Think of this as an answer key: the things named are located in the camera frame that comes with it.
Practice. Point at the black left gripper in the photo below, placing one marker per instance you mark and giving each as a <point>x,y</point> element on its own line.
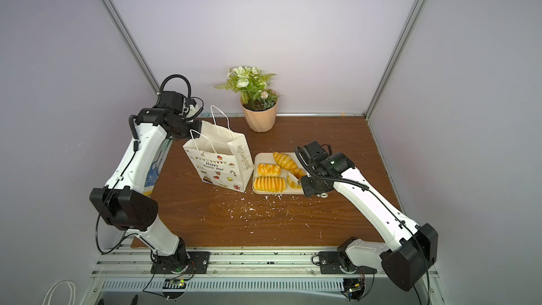
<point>197,127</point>

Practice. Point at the beige rectangular tray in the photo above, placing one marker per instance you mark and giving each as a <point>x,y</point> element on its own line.
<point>268,158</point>

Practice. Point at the round yellow bun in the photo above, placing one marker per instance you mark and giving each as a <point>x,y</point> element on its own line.
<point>293,180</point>

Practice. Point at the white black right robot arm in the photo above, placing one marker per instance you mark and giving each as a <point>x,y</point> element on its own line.
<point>408,249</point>

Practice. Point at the aluminium front rail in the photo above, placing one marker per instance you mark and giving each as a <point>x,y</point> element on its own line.
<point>224,262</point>

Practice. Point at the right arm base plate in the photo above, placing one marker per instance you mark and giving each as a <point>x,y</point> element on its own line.
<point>330,262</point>

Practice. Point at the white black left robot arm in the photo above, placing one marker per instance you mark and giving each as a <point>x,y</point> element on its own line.
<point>124,201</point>

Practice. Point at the potted plant in pink pot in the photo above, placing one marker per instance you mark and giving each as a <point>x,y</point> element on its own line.
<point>258,100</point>

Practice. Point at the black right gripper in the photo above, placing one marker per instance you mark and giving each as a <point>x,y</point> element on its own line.
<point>312,186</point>

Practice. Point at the white printed paper gift bag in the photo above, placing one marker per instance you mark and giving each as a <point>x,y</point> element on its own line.
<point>221,156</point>

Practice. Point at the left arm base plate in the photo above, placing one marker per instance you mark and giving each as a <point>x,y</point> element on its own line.
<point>195,262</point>

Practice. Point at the long ridged bread front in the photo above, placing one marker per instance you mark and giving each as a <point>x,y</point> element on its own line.
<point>270,184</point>

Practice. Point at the small twisted bread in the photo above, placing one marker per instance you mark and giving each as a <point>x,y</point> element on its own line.
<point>269,170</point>

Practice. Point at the ridged oval bread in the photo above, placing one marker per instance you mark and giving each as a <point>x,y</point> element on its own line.
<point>288,164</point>

